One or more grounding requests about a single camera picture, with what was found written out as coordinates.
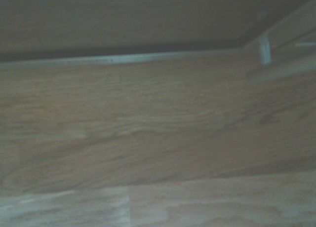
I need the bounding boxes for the microwave door with bar handle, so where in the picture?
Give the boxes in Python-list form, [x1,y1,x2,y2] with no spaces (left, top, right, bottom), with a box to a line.
[0,0,316,85]

